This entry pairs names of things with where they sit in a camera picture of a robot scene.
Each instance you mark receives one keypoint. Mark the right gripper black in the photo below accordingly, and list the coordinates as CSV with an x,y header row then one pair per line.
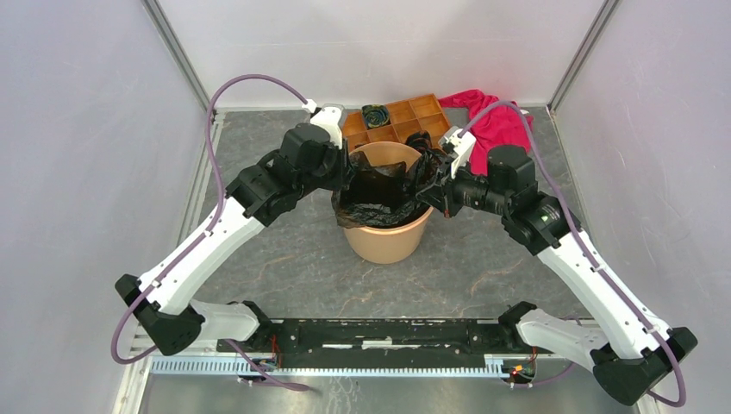
x,y
441,191

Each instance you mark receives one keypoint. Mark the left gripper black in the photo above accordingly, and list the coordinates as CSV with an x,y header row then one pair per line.
x,y
342,178

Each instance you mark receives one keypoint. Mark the black trash bag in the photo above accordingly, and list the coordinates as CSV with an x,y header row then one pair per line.
x,y
384,197

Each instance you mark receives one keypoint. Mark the orange plastic trash bin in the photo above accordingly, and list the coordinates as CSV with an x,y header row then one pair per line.
x,y
387,246

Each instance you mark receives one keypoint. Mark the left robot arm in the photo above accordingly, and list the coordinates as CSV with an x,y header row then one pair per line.
x,y
162,299

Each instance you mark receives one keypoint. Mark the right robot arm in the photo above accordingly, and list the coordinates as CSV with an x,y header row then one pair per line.
x,y
631,349

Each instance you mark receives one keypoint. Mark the rolled bag with yellow-green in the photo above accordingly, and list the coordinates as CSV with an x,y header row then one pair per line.
x,y
375,116

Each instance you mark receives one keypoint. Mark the orange compartment tray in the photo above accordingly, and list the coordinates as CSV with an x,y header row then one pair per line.
x,y
422,115

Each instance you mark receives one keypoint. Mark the red cloth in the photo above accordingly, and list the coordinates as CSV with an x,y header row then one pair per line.
x,y
501,126

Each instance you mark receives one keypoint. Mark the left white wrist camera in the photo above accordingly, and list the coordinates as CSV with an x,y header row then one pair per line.
x,y
330,117

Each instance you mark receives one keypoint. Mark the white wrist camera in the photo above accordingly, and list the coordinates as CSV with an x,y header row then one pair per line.
x,y
330,117
457,144

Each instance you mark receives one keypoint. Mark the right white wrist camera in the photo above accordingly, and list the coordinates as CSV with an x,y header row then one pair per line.
x,y
457,144

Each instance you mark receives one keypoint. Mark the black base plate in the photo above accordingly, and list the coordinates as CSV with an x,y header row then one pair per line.
x,y
385,343

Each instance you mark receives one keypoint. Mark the aluminium rail frame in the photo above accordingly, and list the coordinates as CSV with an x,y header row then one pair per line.
x,y
213,377

